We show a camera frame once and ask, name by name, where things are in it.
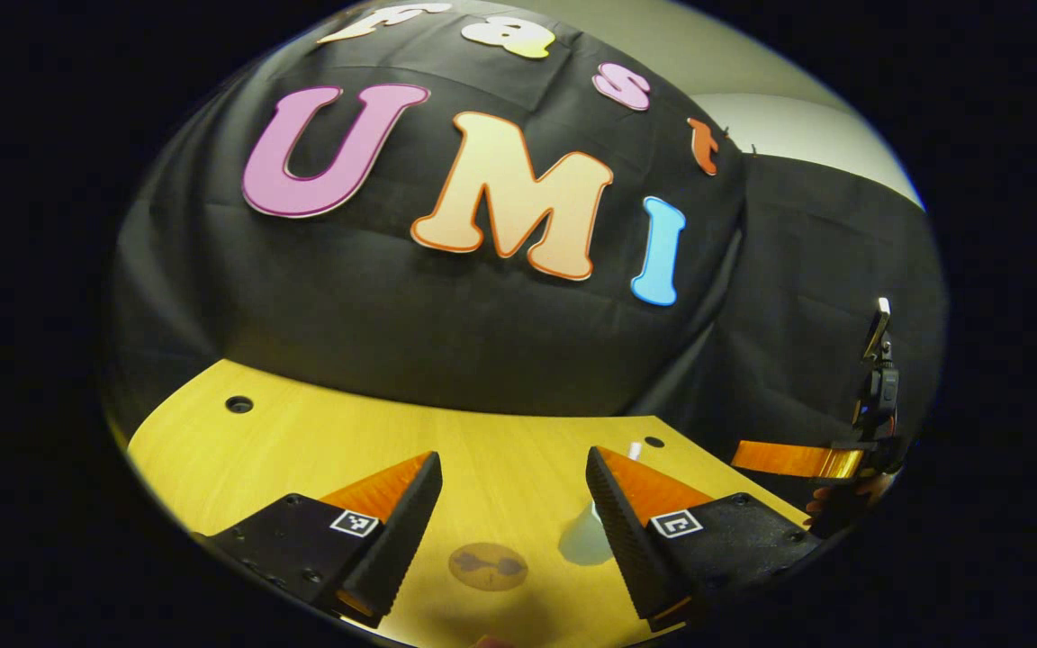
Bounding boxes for yellow wooden desktop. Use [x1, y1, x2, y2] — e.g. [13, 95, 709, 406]
[126, 359, 813, 648]

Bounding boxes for round brown cork coaster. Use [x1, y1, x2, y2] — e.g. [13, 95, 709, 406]
[447, 542, 530, 593]

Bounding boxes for pale green cup wooden handle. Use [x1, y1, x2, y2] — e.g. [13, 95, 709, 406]
[558, 500, 617, 569]

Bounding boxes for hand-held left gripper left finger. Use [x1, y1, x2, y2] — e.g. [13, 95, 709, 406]
[199, 450, 445, 630]

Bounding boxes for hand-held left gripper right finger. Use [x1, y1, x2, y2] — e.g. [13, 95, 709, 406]
[584, 445, 823, 633]

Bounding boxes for black backdrop cloth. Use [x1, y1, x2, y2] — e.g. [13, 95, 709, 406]
[103, 0, 949, 469]

